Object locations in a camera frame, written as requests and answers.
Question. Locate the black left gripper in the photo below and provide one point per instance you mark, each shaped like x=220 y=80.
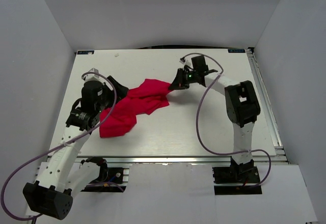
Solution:
x=120 y=91

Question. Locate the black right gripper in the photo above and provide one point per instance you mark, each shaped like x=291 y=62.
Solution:
x=179 y=83

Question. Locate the red t shirt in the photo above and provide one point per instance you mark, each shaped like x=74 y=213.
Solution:
x=143 y=100

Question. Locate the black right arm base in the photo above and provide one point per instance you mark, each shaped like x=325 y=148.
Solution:
x=226 y=183

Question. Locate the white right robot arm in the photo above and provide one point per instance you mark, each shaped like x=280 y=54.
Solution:
x=242 y=106

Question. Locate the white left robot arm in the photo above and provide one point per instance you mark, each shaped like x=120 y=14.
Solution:
x=54 y=189

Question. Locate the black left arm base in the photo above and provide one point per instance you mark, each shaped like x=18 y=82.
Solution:
x=110 y=179

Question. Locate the blue corner sticker left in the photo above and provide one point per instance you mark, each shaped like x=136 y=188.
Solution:
x=85 y=52

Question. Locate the blue corner sticker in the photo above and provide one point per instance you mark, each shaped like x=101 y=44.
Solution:
x=236 y=50
x=85 y=52

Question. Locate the blue corner sticker right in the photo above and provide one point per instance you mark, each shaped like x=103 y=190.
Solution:
x=236 y=50

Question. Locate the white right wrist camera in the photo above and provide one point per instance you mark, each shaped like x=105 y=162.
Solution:
x=185 y=62

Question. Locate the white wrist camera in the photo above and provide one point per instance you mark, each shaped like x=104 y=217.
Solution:
x=92 y=75
x=185 y=62

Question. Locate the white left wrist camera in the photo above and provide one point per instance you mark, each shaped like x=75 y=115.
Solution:
x=92 y=75

